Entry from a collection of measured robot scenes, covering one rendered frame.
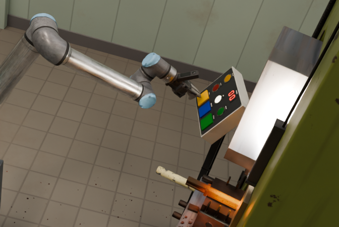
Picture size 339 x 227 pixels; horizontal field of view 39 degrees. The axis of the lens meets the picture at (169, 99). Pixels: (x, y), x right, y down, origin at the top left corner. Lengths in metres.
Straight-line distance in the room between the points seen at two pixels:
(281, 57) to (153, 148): 2.24
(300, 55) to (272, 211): 0.55
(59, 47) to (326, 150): 1.26
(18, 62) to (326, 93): 1.50
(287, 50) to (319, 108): 0.50
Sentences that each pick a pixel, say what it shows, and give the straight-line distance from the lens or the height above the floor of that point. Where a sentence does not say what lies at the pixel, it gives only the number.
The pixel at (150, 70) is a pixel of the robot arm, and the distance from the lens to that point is 2.43.
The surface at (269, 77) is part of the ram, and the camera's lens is 1.60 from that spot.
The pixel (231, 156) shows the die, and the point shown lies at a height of 1.30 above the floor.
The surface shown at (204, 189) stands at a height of 1.00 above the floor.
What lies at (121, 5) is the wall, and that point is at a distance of 4.39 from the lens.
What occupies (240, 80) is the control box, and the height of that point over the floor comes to 1.18.
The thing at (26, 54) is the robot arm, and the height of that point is 1.22.
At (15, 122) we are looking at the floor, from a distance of 3.72.
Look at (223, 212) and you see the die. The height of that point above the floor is 0.99.
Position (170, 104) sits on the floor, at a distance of 4.19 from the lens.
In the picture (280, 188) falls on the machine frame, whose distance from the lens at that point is 1.37.
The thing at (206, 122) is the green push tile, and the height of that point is 1.01.
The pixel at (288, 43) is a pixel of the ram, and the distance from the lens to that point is 1.72.
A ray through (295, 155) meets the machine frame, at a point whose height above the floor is 1.73.
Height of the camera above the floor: 2.48
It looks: 36 degrees down
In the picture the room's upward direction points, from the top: 18 degrees clockwise
